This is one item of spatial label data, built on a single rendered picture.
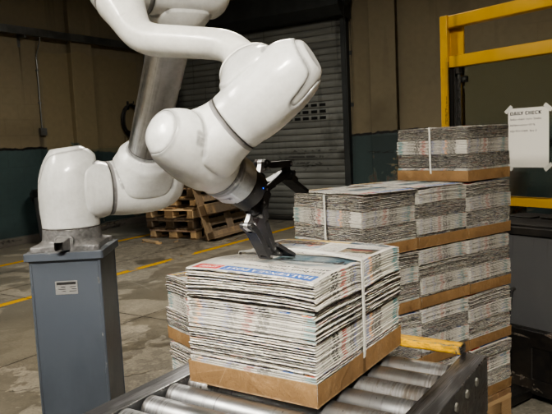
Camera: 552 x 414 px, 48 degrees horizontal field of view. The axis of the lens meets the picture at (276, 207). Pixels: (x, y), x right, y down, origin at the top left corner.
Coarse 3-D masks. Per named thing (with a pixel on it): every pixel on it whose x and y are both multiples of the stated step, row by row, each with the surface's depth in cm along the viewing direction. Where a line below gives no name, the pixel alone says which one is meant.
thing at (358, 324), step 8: (280, 256) 128; (288, 256) 127; (296, 256) 127; (304, 256) 126; (312, 256) 125; (320, 256) 125; (328, 256) 124; (336, 256) 124; (352, 256) 123; (360, 256) 122; (360, 264) 119; (368, 264) 122; (360, 272) 119; (360, 280) 119; (368, 280) 122; (360, 288) 118; (360, 296) 120; (368, 296) 123; (360, 304) 120; (368, 304) 123; (360, 312) 120; (368, 312) 123; (360, 320) 121; (360, 328) 121; (360, 336) 121; (360, 344) 121; (368, 344) 124; (360, 352) 121
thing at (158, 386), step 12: (168, 372) 129; (180, 372) 128; (144, 384) 123; (156, 384) 122; (168, 384) 122; (120, 396) 117; (132, 396) 117; (144, 396) 117; (96, 408) 112; (108, 408) 112; (120, 408) 112; (132, 408) 114
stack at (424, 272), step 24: (408, 264) 232; (432, 264) 240; (456, 264) 248; (168, 288) 212; (408, 288) 232; (432, 288) 240; (168, 312) 213; (408, 312) 236; (432, 312) 241; (456, 312) 249; (432, 336) 241; (456, 336) 250; (456, 360) 251
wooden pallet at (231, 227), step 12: (192, 192) 819; (204, 204) 828; (216, 204) 834; (228, 204) 859; (204, 216) 820; (228, 216) 868; (240, 216) 896; (204, 228) 816; (216, 228) 839; (228, 228) 842; (240, 228) 865
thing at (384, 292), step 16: (288, 240) 145; (304, 240) 144; (320, 240) 143; (368, 256) 122; (384, 256) 129; (368, 272) 122; (384, 272) 128; (368, 288) 123; (384, 288) 129; (384, 304) 130; (368, 320) 124; (384, 320) 131; (368, 336) 124; (384, 336) 130
